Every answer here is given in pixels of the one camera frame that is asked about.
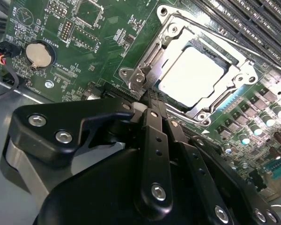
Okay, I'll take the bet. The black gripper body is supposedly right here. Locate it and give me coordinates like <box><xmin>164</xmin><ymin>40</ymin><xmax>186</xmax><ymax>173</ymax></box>
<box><xmin>32</xmin><ymin>147</ymin><xmax>215</xmax><ymax>225</ymax></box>

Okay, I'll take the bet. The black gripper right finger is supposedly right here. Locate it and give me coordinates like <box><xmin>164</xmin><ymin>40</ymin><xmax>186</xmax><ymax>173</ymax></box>
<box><xmin>154</xmin><ymin>92</ymin><xmax>281</xmax><ymax>225</ymax></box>

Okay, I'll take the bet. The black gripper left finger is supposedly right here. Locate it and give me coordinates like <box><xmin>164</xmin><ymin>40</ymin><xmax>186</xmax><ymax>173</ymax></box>
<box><xmin>0</xmin><ymin>90</ymin><xmax>174</xmax><ymax>222</ymax></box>

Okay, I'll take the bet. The metal socket cover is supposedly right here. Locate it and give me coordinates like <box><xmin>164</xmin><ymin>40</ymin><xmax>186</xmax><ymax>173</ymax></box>
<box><xmin>128</xmin><ymin>14</ymin><xmax>259</xmax><ymax>123</ymax></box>

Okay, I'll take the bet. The silver CPU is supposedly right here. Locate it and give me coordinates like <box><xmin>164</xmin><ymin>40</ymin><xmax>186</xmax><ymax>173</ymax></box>
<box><xmin>158</xmin><ymin>44</ymin><xmax>228</xmax><ymax>107</ymax></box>

